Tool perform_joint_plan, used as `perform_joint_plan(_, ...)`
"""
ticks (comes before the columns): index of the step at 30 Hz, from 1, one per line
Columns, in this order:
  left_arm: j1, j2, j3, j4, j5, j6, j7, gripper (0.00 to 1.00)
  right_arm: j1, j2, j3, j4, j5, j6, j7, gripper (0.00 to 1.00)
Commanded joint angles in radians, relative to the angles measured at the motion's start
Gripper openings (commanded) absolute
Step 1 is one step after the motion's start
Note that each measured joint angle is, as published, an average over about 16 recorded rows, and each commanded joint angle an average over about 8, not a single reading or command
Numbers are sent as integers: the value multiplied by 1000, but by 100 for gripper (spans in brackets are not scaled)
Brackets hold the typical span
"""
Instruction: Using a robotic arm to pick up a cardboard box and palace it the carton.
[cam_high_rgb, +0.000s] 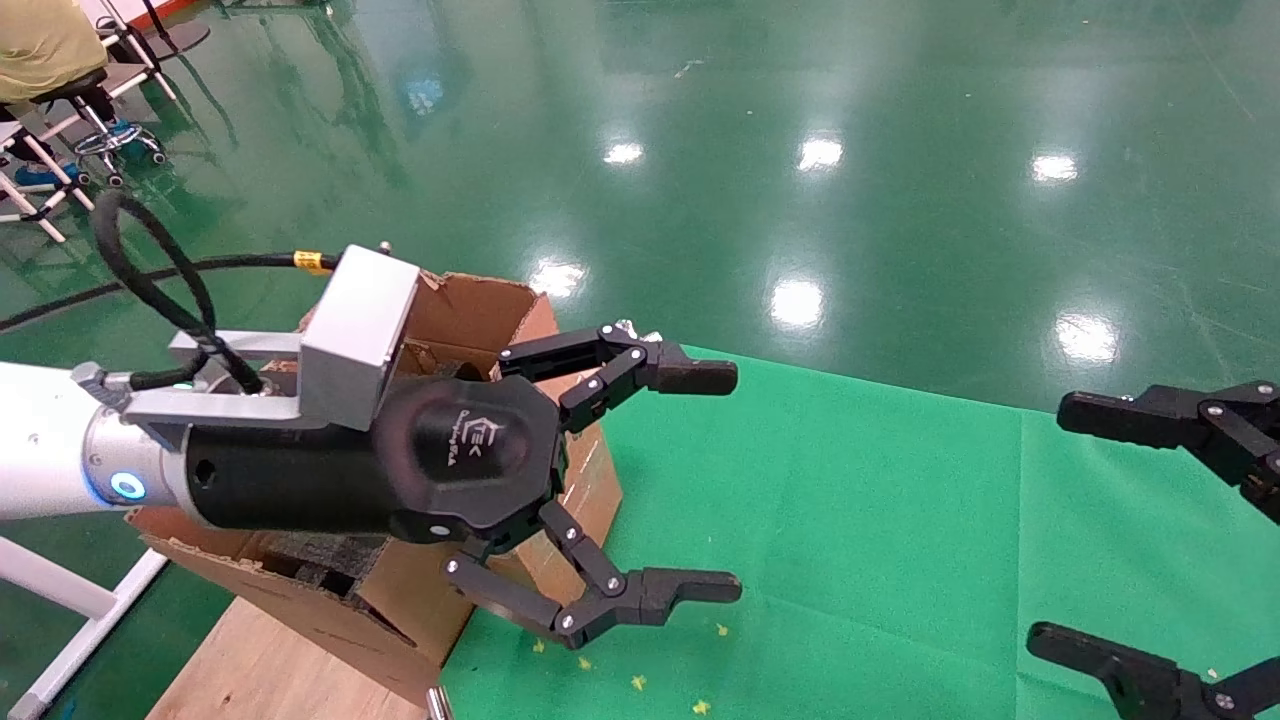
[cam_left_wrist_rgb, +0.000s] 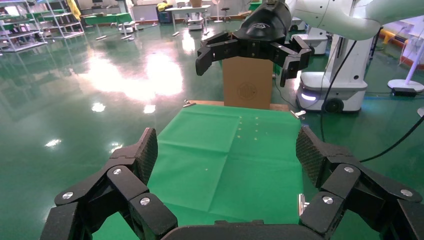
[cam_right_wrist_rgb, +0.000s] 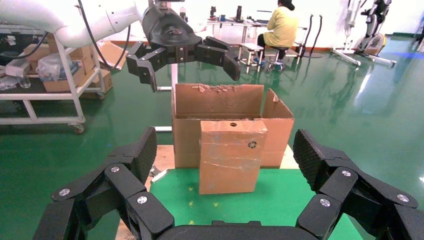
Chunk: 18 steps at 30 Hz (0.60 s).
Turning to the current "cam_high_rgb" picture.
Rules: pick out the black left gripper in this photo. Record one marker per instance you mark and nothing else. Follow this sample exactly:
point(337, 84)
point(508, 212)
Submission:
point(460, 450)

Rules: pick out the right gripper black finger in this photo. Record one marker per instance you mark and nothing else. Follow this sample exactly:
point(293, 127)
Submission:
point(1150, 685)
point(1200, 420)

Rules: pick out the large open brown carton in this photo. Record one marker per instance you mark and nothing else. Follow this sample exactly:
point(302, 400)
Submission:
point(470, 310)

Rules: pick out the green cloth mat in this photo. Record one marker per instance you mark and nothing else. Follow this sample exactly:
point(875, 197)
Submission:
point(850, 520)

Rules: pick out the black foam insert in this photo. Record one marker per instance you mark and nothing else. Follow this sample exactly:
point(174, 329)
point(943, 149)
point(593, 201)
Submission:
point(320, 560)

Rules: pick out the blue shoe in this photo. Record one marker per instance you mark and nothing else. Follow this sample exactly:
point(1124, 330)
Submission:
point(40, 176)
point(125, 130)

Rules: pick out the black round stand base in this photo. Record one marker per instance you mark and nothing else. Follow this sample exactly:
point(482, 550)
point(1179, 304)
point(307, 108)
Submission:
point(185, 38)

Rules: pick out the white pipe rack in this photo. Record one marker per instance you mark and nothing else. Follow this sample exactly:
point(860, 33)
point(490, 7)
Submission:
point(40, 155)

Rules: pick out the black stool with chrome base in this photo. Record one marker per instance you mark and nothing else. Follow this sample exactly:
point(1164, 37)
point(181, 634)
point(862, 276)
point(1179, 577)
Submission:
point(70, 88)

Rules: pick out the person in olive shirt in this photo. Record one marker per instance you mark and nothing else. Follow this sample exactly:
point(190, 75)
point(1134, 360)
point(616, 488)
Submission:
point(40, 45)

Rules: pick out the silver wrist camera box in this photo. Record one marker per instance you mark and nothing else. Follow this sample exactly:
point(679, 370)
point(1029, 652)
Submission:
point(360, 320)

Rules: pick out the white table leg frame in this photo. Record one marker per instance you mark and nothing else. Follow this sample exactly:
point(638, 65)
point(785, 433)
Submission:
point(60, 590)

